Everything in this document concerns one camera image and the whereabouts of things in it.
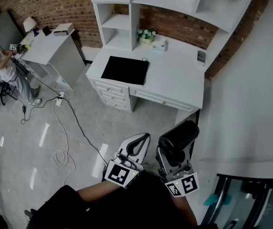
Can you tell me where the black office chair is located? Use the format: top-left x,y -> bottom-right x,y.
0,73 -> 18,107

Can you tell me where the teal cloth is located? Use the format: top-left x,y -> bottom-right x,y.
203,193 -> 233,207

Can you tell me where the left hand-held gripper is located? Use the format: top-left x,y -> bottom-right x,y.
104,133 -> 152,189

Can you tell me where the white shade table lamp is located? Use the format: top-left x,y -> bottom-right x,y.
22,16 -> 40,37

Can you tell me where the small grey device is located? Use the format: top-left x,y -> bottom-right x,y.
197,50 -> 207,63

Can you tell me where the person's right forearm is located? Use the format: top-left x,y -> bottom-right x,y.
171,191 -> 199,227

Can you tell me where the black cloth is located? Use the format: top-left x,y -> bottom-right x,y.
100,55 -> 150,86

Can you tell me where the glass door cabinet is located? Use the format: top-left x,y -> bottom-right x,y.
199,173 -> 273,229

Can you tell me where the white floor cable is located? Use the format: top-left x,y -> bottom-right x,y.
52,86 -> 76,186

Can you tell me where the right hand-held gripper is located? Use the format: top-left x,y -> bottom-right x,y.
156,139 -> 200,197

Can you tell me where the white power strip with cable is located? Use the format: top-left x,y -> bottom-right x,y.
20,56 -> 109,168

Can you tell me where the beige box device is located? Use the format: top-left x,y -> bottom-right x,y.
53,22 -> 76,37

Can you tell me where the white tissue pack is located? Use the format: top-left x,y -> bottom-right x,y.
151,37 -> 168,52

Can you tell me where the cream pot of daisy flowers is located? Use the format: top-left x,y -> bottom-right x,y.
136,27 -> 157,46

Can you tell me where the white side table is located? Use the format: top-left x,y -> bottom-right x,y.
14,28 -> 86,90

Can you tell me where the small black box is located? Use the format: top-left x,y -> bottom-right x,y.
42,25 -> 53,37

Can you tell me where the white cabinet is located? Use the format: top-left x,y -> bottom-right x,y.
198,0 -> 273,178

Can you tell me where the black cylindrical object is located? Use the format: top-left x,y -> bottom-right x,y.
157,120 -> 200,169

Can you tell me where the person's left forearm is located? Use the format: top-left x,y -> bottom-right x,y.
76,182 -> 126,202

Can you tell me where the grey board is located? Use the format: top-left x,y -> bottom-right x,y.
0,10 -> 24,51

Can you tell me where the white desk with drawers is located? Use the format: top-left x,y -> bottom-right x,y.
85,38 -> 208,114

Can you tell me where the person's black shirt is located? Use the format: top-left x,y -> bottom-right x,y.
28,169 -> 220,229

